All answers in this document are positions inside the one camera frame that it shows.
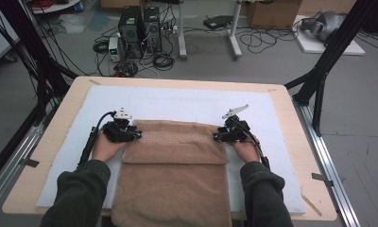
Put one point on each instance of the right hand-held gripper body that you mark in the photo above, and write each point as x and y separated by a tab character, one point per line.
237	132

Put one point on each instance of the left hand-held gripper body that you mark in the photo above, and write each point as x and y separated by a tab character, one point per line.
117	132

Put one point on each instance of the tan towel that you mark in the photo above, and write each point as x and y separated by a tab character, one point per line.
174	176

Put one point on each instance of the person's left hand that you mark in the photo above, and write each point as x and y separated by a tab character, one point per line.
106	149

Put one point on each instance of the person's right hand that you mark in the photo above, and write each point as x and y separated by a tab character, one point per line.
247	151

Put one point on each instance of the white grid mat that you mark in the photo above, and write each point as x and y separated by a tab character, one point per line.
177	101

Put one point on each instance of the small white power supply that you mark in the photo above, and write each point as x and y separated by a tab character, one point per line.
114	48

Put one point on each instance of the black tape strip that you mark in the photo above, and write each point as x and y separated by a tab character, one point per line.
31	163

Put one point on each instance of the grey tape strip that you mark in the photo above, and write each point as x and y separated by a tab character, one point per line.
321	178

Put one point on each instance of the wide black computer tower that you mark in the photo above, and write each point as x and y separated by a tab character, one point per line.
130	28

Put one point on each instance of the narrow black computer tower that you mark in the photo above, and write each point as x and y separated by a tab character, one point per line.
152	28

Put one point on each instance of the flat black device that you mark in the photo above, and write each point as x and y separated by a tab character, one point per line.
218	22

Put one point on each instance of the white floor board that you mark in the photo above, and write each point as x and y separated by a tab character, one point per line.
310	45

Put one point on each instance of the clear plastic sheet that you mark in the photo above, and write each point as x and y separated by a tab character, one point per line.
72	24

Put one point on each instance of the large cardboard box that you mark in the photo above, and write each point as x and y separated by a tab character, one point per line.
272	14

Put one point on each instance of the round white table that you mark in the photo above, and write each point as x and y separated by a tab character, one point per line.
58	7

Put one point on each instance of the grey rounded machine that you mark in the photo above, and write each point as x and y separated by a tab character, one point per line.
325	23

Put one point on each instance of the aluminium rail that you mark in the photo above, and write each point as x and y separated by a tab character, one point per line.
17	157
322	151

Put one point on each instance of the white desk frame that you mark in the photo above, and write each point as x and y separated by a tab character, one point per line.
182	34

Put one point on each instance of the black metal frame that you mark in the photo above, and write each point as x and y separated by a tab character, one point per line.
29	47
335	44

